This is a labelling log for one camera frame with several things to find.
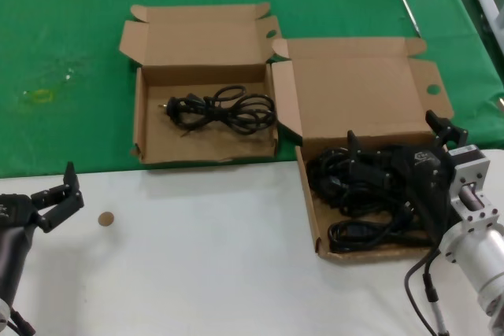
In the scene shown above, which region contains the black power cable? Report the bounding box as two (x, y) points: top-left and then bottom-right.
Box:
(338, 178), (422, 227)
(306, 147), (355, 205)
(327, 220), (434, 253)
(159, 84), (277, 139)

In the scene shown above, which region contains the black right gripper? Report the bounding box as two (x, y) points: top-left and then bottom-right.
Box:
(346, 109), (469, 243)

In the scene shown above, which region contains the open brown cardboard box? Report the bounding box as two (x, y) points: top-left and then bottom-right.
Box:
(117, 1), (283, 166)
(270, 35), (454, 261)

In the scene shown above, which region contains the white table cover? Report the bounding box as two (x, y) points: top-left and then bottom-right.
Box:
(0, 149), (504, 336)

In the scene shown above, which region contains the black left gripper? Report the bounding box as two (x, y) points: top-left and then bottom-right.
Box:
(0, 161), (86, 234)

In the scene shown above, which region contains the green table cloth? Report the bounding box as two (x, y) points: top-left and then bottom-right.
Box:
(0, 0), (504, 179)

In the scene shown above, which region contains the white flat strip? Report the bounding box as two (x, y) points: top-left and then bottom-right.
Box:
(474, 0), (504, 44)

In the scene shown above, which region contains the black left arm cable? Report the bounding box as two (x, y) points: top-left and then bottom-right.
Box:
(0, 306), (36, 336)

